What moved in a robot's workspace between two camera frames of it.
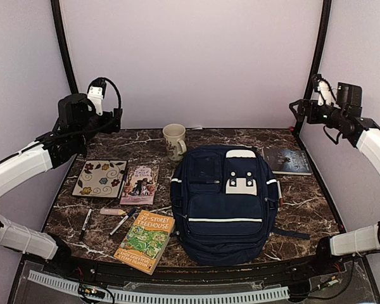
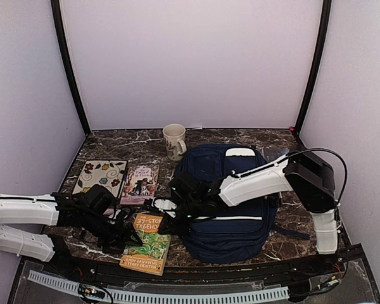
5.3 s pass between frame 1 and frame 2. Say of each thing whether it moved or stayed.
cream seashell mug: stayed
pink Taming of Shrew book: stayed
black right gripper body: moved
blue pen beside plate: stayed
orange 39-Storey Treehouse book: moved
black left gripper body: moved
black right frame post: stayed
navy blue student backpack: stayed
